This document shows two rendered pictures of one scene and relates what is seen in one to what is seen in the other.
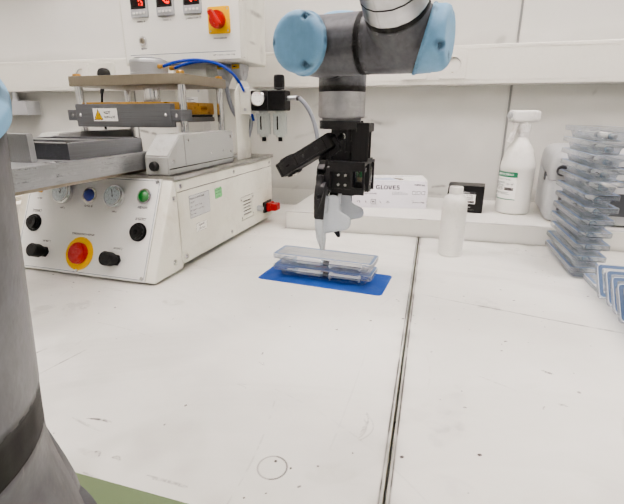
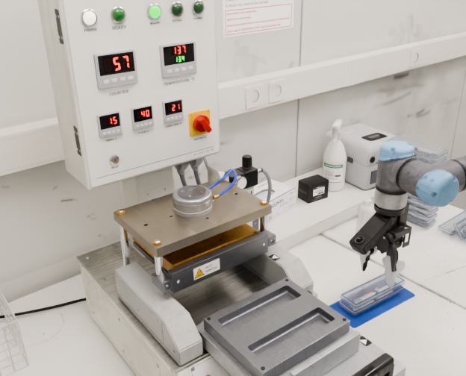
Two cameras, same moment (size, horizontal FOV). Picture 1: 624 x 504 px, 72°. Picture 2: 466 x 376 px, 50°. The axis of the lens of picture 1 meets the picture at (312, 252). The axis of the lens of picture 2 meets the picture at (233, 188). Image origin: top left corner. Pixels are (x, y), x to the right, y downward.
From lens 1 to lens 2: 1.24 m
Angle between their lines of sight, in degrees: 50
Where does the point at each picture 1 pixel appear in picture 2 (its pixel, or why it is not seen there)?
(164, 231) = not seen: hidden behind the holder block
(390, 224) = (305, 233)
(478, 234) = (347, 215)
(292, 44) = (446, 194)
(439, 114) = (261, 124)
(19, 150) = (352, 348)
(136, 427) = not seen: outside the picture
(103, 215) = not seen: hidden behind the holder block
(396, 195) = (281, 206)
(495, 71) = (299, 90)
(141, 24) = (111, 142)
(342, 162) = (402, 231)
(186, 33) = (166, 141)
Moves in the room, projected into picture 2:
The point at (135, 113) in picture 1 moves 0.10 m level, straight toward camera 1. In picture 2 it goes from (237, 254) to (287, 260)
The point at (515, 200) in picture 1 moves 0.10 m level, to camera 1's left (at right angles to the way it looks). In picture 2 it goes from (341, 181) to (329, 192)
